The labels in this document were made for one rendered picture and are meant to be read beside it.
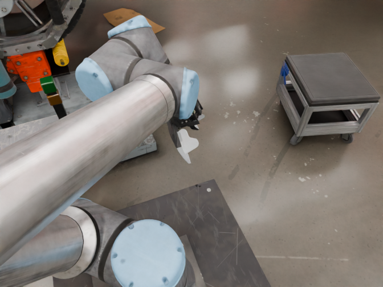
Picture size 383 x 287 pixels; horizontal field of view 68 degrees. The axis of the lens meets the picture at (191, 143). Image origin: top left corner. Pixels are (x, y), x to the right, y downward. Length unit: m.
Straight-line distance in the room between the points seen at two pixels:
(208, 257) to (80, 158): 0.71
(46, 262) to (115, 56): 0.38
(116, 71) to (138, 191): 0.96
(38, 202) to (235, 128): 1.49
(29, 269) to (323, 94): 1.34
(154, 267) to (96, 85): 0.37
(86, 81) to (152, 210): 0.59
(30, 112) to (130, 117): 1.30
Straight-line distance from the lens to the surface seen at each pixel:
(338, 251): 1.43
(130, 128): 0.38
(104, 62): 0.57
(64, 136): 0.32
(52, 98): 1.05
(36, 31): 1.43
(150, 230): 0.65
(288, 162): 1.61
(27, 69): 1.41
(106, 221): 0.70
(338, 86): 1.59
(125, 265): 0.63
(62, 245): 0.60
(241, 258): 0.97
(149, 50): 0.65
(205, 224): 1.01
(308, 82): 1.56
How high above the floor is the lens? 1.21
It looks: 49 degrees down
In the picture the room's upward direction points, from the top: straight up
